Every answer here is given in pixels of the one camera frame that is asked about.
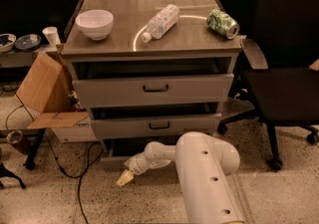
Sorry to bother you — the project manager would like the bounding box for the brown cup on floor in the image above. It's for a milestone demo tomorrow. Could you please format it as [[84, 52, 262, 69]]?
[[6, 130, 31, 154]]

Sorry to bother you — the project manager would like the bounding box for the black floor cable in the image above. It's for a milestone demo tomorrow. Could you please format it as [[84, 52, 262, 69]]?
[[4, 83, 105, 224]]

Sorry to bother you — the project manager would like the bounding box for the grey bottom drawer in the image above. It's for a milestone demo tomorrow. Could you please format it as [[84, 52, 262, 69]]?
[[101, 135, 177, 172]]

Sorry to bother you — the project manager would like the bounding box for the black stand leg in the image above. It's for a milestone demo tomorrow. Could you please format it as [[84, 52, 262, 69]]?
[[24, 128, 45, 170]]

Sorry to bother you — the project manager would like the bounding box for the blue white bowl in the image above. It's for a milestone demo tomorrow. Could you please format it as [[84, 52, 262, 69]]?
[[0, 33, 16, 53]]

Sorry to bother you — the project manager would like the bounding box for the grey drawer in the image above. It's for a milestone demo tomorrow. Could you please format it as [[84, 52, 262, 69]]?
[[91, 113, 221, 139], [73, 74, 233, 108], [101, 135, 177, 172]]

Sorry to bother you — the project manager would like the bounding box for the green soda can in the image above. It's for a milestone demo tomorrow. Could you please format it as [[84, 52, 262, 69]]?
[[206, 9, 240, 40]]

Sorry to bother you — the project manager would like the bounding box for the clear plastic water bottle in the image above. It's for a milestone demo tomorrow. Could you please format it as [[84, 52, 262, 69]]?
[[141, 4, 179, 43]]

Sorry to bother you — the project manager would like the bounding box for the black tripod foot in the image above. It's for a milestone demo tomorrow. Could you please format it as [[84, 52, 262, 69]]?
[[0, 163, 26, 189]]

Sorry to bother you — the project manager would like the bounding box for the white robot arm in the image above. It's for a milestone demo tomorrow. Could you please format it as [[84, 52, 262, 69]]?
[[117, 131, 244, 224]]

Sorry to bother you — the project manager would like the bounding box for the grey top drawer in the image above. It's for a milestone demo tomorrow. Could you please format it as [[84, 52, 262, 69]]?
[[73, 74, 233, 108]]

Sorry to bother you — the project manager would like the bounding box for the black office chair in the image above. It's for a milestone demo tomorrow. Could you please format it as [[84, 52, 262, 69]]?
[[217, 0, 319, 170]]

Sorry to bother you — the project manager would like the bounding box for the grey middle drawer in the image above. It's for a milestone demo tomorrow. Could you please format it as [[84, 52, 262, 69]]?
[[91, 113, 221, 139]]

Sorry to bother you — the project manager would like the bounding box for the brown cardboard box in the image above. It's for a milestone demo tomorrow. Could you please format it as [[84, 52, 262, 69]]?
[[16, 52, 97, 142]]

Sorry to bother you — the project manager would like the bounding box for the grey drawer cabinet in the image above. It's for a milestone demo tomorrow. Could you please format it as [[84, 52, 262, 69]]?
[[60, 0, 243, 156]]

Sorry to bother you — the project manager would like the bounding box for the white paper cup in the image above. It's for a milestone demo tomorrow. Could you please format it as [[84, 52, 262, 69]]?
[[42, 26, 61, 47]]

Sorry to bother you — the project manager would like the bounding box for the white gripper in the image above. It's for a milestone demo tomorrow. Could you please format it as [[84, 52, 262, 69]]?
[[116, 153, 150, 186]]

